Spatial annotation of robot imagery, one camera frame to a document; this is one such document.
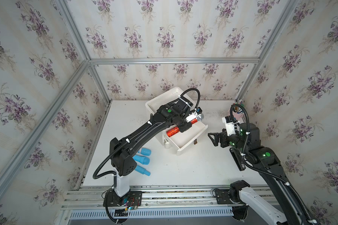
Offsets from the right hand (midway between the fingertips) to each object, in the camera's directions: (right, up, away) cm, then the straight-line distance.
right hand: (219, 132), depth 72 cm
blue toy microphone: (-41, -14, +15) cm, 46 cm away
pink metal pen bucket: (+23, +8, +27) cm, 36 cm away
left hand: (-16, +4, +7) cm, 18 cm away
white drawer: (-19, -7, +14) cm, 24 cm away
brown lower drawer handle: (-10, -7, +11) cm, 17 cm away
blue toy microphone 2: (-42, -19, +12) cm, 47 cm away
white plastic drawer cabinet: (-36, +15, +10) cm, 40 cm away
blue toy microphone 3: (-42, -24, +9) cm, 49 cm away
